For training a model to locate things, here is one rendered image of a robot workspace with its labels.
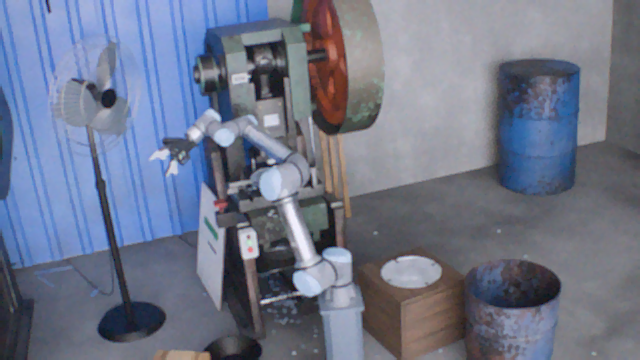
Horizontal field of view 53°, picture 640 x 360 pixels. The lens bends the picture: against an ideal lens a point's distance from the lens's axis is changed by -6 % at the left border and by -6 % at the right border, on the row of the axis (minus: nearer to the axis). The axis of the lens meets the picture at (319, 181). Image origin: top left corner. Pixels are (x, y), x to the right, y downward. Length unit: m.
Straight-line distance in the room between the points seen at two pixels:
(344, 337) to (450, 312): 0.60
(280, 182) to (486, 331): 1.06
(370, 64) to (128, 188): 2.11
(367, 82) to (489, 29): 2.30
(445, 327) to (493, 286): 0.32
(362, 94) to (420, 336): 1.16
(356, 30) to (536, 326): 1.50
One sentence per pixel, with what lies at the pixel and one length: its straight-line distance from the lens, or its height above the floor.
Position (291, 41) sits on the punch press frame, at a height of 1.44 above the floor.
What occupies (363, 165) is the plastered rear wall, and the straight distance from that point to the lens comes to 5.01.
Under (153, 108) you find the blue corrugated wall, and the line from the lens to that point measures 4.43.
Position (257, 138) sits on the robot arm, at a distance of 2.92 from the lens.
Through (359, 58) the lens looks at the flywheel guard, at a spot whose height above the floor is 1.38.
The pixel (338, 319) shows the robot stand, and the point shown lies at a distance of 2.92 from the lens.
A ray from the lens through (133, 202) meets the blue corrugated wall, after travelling 4.63.
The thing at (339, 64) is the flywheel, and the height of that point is 1.29.
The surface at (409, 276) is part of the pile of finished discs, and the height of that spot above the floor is 0.36.
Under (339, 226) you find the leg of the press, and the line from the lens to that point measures 3.40.
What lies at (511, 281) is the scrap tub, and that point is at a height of 0.37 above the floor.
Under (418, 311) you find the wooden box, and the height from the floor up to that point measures 0.27.
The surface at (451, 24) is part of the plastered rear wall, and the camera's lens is 5.08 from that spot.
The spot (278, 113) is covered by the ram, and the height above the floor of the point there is 1.09.
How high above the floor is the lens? 2.01
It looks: 22 degrees down
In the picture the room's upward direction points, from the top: 5 degrees counter-clockwise
